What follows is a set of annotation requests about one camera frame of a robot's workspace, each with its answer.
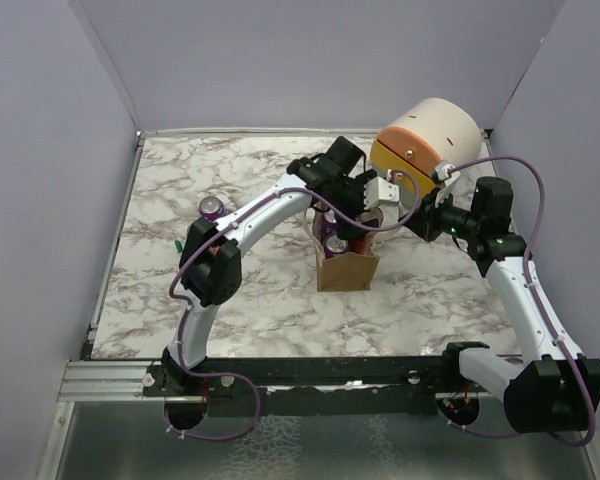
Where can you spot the metal front plate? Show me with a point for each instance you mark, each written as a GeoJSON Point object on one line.
{"type": "Point", "coordinates": [105, 428]}

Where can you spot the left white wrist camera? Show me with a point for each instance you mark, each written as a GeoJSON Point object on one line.
{"type": "Point", "coordinates": [378, 191]}

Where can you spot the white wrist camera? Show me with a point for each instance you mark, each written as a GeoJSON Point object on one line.
{"type": "Point", "coordinates": [445, 176]}
{"type": "Point", "coordinates": [378, 191]}

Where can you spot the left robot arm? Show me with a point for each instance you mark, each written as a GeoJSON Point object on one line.
{"type": "Point", "coordinates": [210, 268]}

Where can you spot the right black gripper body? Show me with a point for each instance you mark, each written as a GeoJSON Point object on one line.
{"type": "Point", "coordinates": [453, 219]}

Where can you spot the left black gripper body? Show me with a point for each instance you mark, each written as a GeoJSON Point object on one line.
{"type": "Point", "coordinates": [349, 198]}

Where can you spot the round drawer cabinet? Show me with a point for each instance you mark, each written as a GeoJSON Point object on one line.
{"type": "Point", "coordinates": [431, 131]}

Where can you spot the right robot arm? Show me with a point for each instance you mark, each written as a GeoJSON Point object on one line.
{"type": "Point", "coordinates": [556, 388]}

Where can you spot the purple fanta can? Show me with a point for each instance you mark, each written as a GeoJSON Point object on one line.
{"type": "Point", "coordinates": [334, 246]}
{"type": "Point", "coordinates": [328, 224]}

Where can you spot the purple Fanta can front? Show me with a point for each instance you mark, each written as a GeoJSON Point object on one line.
{"type": "Point", "coordinates": [328, 224]}

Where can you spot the red cola can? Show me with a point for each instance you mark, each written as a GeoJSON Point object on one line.
{"type": "Point", "coordinates": [361, 246]}

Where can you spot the purple can by cola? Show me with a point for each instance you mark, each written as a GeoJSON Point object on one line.
{"type": "Point", "coordinates": [211, 208]}

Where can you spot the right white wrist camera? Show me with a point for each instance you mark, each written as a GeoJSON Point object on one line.
{"type": "Point", "coordinates": [445, 176]}

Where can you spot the brown canvas tote bag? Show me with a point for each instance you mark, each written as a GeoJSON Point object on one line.
{"type": "Point", "coordinates": [349, 272]}

